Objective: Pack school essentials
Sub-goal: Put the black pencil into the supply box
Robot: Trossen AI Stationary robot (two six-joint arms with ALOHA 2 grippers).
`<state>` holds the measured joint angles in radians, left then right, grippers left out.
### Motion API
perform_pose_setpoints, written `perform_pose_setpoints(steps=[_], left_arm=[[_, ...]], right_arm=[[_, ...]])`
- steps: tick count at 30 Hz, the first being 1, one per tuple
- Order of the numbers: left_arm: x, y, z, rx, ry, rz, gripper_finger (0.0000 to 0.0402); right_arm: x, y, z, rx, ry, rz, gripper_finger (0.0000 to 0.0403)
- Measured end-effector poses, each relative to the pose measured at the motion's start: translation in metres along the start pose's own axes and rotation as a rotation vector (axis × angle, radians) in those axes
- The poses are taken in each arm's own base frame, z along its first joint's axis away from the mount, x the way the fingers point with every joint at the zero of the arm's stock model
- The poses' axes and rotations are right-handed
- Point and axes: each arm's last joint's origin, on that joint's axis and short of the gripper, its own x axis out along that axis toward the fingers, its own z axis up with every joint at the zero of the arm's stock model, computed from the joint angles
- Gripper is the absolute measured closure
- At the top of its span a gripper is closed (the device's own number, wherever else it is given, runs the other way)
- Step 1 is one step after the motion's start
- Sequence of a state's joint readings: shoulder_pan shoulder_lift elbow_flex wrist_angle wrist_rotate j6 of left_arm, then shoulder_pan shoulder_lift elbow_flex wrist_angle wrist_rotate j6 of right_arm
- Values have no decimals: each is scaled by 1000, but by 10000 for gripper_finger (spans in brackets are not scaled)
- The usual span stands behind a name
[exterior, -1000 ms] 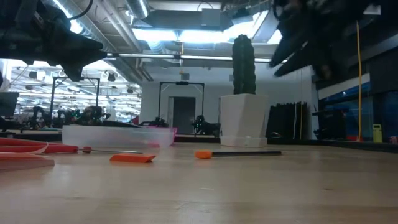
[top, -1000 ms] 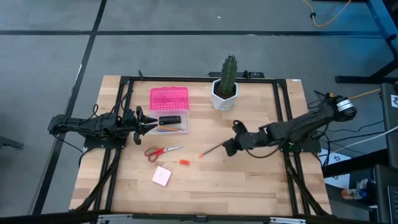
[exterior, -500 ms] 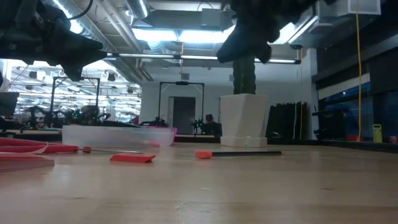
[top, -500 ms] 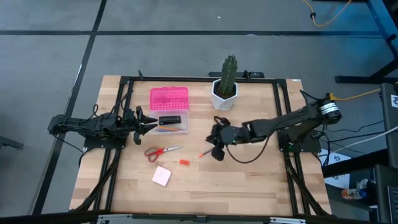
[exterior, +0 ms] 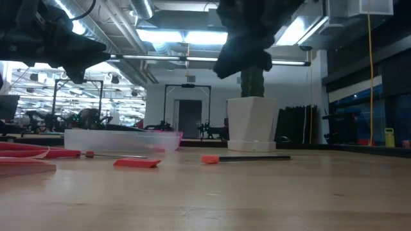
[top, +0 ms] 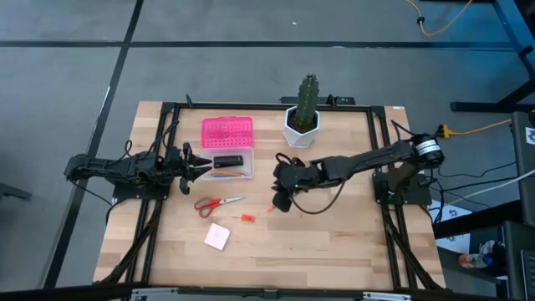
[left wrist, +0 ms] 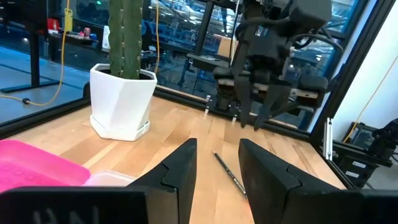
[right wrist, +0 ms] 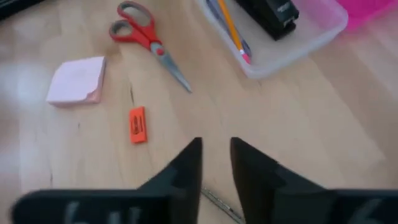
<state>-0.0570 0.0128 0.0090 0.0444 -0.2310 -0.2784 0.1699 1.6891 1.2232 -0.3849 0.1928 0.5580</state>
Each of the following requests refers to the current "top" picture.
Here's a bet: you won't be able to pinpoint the yellow cable with plug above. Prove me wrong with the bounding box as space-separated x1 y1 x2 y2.
436 118 513 140

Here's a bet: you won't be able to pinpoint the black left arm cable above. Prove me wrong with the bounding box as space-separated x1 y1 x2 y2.
120 120 181 166

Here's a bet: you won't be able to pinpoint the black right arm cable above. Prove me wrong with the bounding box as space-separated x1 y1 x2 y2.
287 179 349 216

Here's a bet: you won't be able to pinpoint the grey furniture foot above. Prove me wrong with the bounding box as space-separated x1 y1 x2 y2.
0 181 33 202

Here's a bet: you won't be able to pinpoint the black stapler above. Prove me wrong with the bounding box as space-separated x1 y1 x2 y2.
212 155 245 170

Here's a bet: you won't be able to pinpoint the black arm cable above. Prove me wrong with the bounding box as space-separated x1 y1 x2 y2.
120 120 181 166
287 179 349 216

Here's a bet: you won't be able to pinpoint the red handled scissors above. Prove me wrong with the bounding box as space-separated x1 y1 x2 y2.
193 195 247 219

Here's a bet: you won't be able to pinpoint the white cable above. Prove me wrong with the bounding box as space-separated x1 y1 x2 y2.
441 168 535 207

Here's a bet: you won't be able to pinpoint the yellow extension cable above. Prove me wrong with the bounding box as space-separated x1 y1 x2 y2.
404 0 474 38

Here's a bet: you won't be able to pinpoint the black mount bar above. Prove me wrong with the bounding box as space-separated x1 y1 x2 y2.
278 94 357 106

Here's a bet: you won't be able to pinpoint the white plant pot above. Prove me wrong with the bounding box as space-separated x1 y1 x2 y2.
283 105 322 150

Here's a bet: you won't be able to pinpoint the white paper sheet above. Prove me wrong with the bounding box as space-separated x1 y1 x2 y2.
429 199 474 254

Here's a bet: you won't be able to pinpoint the black cabinet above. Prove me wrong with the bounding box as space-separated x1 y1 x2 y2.
510 110 535 229

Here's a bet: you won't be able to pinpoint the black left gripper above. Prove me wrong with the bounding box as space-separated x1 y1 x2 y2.
163 141 213 196

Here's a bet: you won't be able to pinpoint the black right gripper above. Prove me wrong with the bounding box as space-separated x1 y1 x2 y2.
271 156 321 213

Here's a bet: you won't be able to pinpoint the pink sticky note pad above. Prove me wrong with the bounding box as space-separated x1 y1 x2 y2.
203 222 232 252

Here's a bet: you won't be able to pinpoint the green cactus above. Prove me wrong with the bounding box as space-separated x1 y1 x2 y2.
294 74 321 130

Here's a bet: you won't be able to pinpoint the black aluminium table frame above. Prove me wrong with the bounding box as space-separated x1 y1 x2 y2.
94 93 446 293

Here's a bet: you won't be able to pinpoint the pink clear plastic pencil case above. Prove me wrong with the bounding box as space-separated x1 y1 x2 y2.
200 115 256 181

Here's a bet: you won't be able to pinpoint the blue metal table frame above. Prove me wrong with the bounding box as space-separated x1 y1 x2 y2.
450 0 535 114

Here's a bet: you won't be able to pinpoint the plastic bottle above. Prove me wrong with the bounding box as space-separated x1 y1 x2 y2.
457 252 495 269

